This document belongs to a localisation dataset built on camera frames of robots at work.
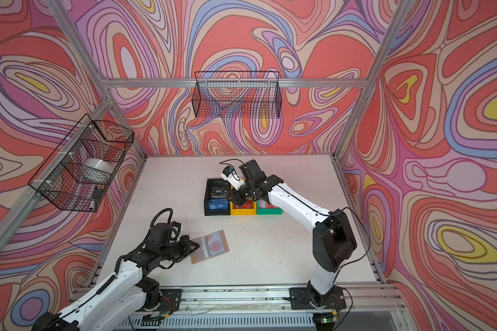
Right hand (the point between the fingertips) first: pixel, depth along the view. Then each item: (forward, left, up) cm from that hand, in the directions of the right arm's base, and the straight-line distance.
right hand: (231, 200), depth 83 cm
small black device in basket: (-2, +47, +11) cm, 48 cm away
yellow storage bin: (+4, -7, -14) cm, 16 cm away
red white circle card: (-12, +8, -15) cm, 21 cm away
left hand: (-14, +12, -11) cm, 21 cm away
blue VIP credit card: (+6, +8, -13) cm, 16 cm away
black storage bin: (+16, +10, -13) cm, 23 cm away
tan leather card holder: (-16, +13, -15) cm, 25 cm away
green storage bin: (+4, -14, -13) cm, 20 cm away
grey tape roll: (+3, +46, +18) cm, 49 cm away
